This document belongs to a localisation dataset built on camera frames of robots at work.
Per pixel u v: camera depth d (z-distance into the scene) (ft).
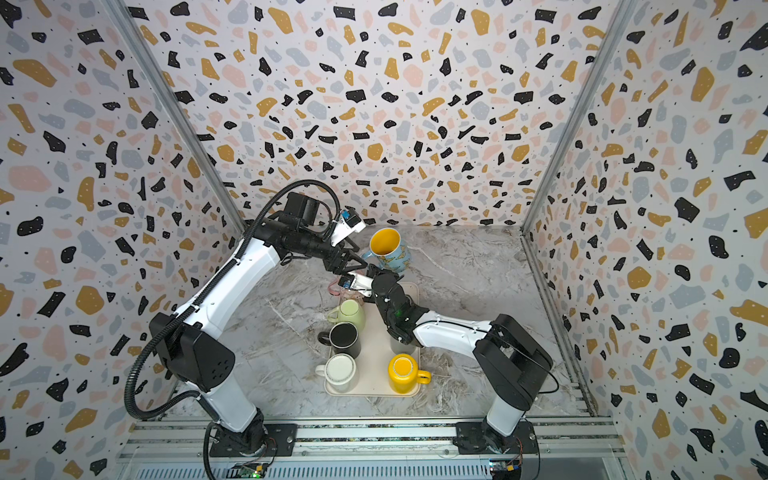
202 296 1.54
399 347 2.88
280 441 2.42
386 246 2.75
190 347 1.41
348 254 2.26
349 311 2.86
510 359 1.54
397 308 2.11
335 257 2.22
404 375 2.50
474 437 2.41
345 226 2.21
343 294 3.09
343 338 2.68
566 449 2.40
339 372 2.54
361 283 2.41
